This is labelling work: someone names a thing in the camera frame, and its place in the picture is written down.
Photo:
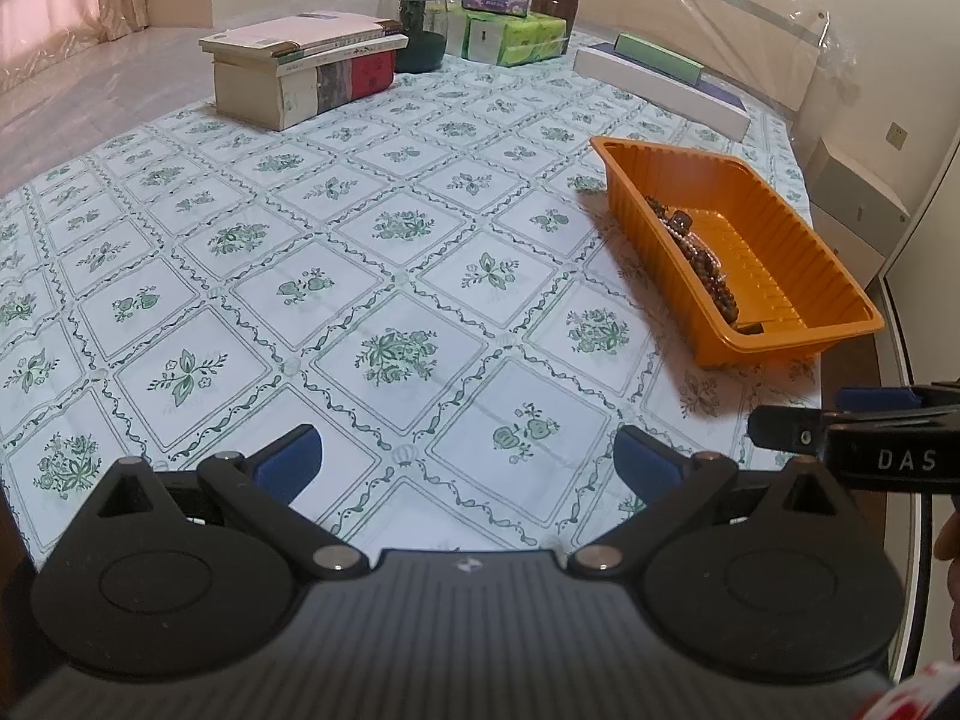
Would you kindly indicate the person's right hand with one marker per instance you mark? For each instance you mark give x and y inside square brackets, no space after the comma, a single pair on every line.
[949,540]

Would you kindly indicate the wall socket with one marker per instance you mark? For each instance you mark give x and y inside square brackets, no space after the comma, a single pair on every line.
[896,136]

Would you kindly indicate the orange plastic tray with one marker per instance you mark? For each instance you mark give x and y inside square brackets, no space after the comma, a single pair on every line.
[675,300]

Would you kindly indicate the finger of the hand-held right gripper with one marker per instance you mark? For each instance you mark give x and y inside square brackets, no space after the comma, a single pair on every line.
[874,397]
[784,429]

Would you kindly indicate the green floral cloth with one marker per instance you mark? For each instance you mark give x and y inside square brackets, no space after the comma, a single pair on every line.
[450,240]

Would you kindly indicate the black wrist watch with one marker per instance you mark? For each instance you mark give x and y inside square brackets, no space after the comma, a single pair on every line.
[681,220]

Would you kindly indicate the white nightstand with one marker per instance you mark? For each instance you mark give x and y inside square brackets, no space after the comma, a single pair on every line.
[855,195]

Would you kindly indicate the plastic-wrapped headboard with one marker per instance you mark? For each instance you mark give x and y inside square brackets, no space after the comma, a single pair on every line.
[712,7]

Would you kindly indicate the red and white clothing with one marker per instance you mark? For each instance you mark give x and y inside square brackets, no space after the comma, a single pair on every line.
[919,694]

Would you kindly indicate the white and red carton box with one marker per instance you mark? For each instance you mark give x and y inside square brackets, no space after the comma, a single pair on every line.
[255,90]

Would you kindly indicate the white flat box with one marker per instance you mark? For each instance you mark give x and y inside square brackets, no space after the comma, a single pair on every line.
[660,90]

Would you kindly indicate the white cabinet door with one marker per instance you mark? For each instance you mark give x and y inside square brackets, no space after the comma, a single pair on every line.
[930,300]

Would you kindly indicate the green spine book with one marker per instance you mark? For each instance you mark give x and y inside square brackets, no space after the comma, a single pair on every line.
[352,49]

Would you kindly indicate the stack of books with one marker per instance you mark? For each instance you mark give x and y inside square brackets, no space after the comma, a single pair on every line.
[300,30]

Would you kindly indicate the glass jar with green lid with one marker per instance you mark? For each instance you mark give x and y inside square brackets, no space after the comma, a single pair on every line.
[420,22]

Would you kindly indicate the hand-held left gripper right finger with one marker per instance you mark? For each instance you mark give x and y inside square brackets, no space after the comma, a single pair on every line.
[645,463]

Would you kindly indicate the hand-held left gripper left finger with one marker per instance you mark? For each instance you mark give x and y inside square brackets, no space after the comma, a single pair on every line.
[289,459]

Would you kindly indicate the green long box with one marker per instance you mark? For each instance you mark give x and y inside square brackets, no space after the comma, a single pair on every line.
[660,58]

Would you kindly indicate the brown box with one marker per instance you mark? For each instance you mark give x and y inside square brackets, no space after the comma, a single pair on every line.
[559,0]

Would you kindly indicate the green tissue pack bundle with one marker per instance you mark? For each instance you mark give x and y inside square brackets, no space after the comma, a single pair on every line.
[517,37]

